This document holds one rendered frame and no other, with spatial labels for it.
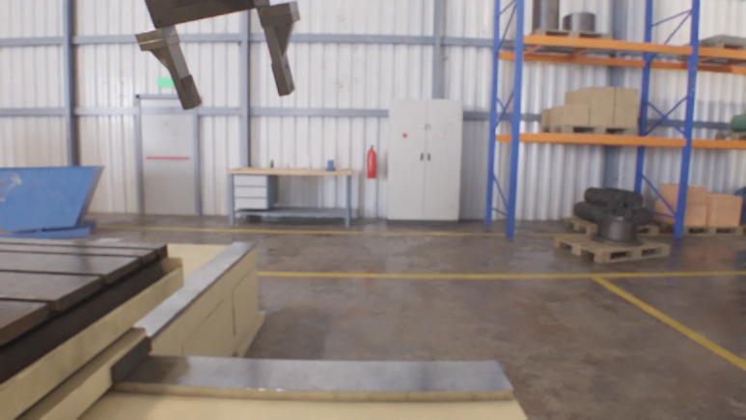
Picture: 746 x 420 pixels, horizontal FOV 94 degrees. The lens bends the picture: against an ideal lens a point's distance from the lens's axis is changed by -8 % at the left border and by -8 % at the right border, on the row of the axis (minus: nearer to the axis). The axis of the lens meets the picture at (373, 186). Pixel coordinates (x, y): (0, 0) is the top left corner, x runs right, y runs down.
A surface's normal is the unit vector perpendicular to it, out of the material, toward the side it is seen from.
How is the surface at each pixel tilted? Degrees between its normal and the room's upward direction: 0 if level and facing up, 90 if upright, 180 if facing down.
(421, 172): 90
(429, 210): 90
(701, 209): 90
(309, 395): 90
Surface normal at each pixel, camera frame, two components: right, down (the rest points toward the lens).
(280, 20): -0.11, 0.49
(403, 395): 0.02, 0.11
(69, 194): 0.49, 0.11
